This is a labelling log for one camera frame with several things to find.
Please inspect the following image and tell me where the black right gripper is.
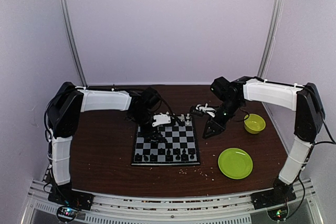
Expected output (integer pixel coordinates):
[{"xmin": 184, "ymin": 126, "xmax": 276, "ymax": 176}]
[{"xmin": 203, "ymin": 98, "xmax": 243, "ymax": 139}]

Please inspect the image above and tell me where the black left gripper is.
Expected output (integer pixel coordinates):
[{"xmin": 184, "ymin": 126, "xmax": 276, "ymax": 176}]
[{"xmin": 131, "ymin": 109, "xmax": 159, "ymax": 141}]

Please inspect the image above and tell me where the black bishop piece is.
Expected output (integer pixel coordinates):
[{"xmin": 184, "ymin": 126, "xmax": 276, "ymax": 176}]
[
  {"xmin": 175, "ymin": 148, "xmax": 181, "ymax": 161},
  {"xmin": 150, "ymin": 154, "xmax": 156, "ymax": 162}
]

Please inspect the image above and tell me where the black king piece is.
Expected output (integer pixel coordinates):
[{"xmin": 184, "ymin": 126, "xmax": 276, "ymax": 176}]
[{"xmin": 165, "ymin": 149, "xmax": 173, "ymax": 162}]

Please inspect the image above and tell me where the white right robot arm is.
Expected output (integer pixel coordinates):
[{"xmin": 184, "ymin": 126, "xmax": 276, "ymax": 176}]
[{"xmin": 190, "ymin": 76, "xmax": 326, "ymax": 204}]

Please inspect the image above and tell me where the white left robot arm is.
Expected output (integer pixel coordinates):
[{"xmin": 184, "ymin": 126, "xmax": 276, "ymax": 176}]
[{"xmin": 45, "ymin": 81, "xmax": 162, "ymax": 205}]

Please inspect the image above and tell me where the pile of black chess pieces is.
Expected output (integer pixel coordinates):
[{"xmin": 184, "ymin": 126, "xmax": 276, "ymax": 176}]
[{"xmin": 149, "ymin": 132, "xmax": 167, "ymax": 144}]

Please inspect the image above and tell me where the black and white chessboard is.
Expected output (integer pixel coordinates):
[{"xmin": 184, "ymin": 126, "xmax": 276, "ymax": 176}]
[{"xmin": 131, "ymin": 113, "xmax": 201, "ymax": 166}]

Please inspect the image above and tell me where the green plate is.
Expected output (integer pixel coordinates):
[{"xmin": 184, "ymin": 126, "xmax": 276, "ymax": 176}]
[{"xmin": 217, "ymin": 148, "xmax": 254, "ymax": 180}]

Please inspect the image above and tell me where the green bowl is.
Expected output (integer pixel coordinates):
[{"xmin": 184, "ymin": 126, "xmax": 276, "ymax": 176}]
[{"xmin": 244, "ymin": 114, "xmax": 266, "ymax": 134}]

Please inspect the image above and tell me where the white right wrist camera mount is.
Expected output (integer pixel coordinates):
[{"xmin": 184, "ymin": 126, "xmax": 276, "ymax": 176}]
[{"xmin": 195, "ymin": 103, "xmax": 216, "ymax": 118}]

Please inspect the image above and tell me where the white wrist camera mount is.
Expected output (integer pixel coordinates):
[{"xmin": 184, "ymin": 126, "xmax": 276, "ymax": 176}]
[
  {"xmin": 152, "ymin": 113, "xmax": 172, "ymax": 127},
  {"xmin": 195, "ymin": 103, "xmax": 216, "ymax": 118}
]

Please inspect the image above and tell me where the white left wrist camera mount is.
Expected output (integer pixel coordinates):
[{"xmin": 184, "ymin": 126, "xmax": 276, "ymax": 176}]
[{"xmin": 152, "ymin": 113, "xmax": 172, "ymax": 127}]

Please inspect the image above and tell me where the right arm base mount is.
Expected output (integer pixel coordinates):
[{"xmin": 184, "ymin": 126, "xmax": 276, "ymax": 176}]
[{"xmin": 251, "ymin": 178, "xmax": 296, "ymax": 222}]

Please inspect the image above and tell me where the right aluminium frame post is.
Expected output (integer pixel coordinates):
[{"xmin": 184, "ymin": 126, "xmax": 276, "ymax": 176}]
[{"xmin": 257, "ymin": 0, "xmax": 284, "ymax": 79}]

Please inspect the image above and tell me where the aluminium frame post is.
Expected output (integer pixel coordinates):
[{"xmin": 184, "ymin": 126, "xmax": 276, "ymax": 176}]
[
  {"xmin": 59, "ymin": 0, "xmax": 88, "ymax": 87},
  {"xmin": 257, "ymin": 0, "xmax": 284, "ymax": 79}
]

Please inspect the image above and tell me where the front aluminium rail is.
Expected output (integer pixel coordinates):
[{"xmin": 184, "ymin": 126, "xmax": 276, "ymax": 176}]
[{"xmin": 19, "ymin": 179, "xmax": 327, "ymax": 223}]

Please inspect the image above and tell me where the left aluminium frame post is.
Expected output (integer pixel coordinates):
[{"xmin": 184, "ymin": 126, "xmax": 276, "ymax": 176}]
[{"xmin": 59, "ymin": 0, "xmax": 88, "ymax": 87}]

